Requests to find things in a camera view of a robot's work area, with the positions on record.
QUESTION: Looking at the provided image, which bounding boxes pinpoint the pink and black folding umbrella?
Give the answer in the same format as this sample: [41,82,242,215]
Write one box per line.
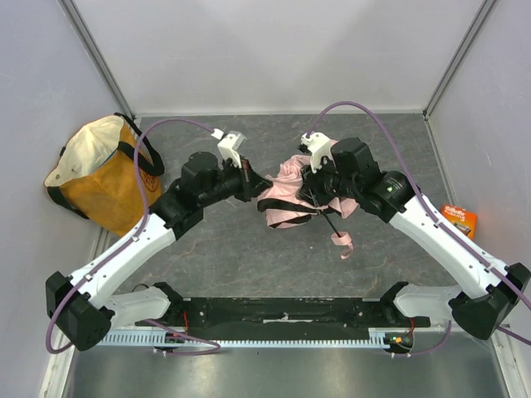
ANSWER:
[256,138,358,261]

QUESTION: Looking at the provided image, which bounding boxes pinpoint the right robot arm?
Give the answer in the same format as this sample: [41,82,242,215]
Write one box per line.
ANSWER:
[300,133,530,340]

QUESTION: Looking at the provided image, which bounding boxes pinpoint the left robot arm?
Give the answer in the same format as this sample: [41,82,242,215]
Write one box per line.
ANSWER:
[45,152,272,351]

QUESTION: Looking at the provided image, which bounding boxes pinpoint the orange razor box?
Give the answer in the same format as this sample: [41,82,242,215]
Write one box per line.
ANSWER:
[441,204,478,240]

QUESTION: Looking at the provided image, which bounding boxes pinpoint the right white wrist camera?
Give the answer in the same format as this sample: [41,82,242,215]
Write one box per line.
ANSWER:
[300,132,336,173]

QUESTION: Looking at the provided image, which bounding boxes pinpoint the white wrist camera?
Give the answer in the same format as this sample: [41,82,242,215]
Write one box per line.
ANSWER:
[300,132,336,173]
[211,129,246,168]

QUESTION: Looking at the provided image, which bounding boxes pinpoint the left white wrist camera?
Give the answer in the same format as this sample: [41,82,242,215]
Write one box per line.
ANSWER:
[211,129,246,168]

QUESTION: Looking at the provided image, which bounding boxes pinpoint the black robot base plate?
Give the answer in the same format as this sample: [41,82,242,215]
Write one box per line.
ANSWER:
[154,282,431,342]

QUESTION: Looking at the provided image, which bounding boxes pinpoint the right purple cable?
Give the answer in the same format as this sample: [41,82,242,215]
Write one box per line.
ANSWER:
[304,100,531,347]

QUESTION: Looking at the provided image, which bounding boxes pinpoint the purple cable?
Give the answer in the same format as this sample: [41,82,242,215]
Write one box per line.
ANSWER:
[304,100,531,347]
[45,118,221,354]

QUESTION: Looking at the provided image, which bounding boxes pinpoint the yellow tote bag black handles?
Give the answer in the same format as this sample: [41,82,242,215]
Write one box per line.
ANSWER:
[44,113,144,236]

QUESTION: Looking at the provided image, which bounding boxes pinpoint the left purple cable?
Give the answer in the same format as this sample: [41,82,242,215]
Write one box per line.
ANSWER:
[45,118,221,354]

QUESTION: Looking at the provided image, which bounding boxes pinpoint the light blue cable duct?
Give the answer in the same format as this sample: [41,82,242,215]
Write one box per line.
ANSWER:
[99,329,393,348]

